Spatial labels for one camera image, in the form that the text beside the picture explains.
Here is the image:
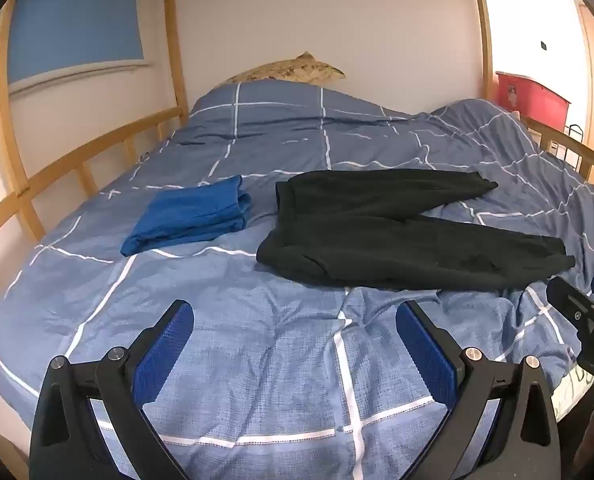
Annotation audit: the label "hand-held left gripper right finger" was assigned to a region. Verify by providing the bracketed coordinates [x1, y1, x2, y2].
[395, 301, 562, 480]

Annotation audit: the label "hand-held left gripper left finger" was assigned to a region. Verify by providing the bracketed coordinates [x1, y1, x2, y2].
[29, 299, 196, 480]

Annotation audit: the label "black pants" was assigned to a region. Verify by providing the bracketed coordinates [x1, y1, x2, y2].
[256, 169, 576, 292]

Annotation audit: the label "blue checked blanket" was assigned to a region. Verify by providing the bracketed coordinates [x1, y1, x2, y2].
[0, 81, 594, 480]

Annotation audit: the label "folded blue garment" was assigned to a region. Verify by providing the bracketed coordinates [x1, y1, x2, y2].
[121, 175, 252, 257]

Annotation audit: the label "red storage bin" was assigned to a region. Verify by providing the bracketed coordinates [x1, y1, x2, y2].
[495, 71, 574, 133]

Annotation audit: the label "patterned beige pillow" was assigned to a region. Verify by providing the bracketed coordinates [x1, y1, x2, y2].
[224, 51, 346, 86]

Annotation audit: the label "blue window blind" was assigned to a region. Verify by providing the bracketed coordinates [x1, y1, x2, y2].
[0, 0, 145, 102]

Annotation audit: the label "black wire rack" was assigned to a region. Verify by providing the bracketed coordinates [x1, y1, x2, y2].
[563, 124, 586, 167]

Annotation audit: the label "wooden bunk bed frame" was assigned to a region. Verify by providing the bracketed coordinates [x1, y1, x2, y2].
[0, 0, 594, 317]

